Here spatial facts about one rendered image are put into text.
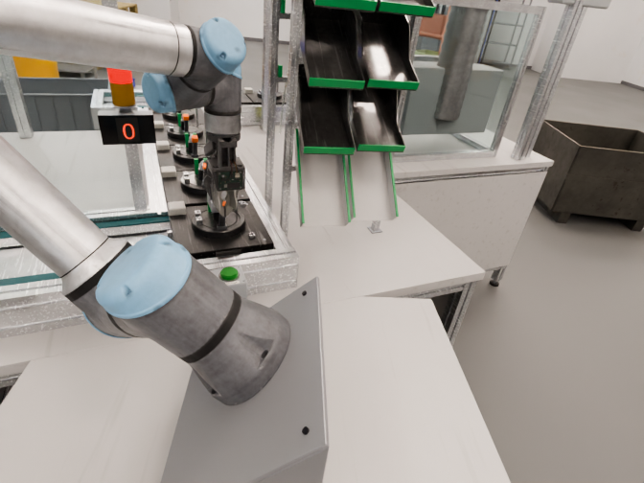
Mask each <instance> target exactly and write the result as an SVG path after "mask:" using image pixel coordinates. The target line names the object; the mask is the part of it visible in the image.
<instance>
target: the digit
mask: <svg viewBox="0 0 644 483"><path fill-rule="evenodd" d="M115 121H116V127H117V132H118V138H119V143H128V142H141V140H140V133H139V126H138V119H137V118H115Z"/></svg>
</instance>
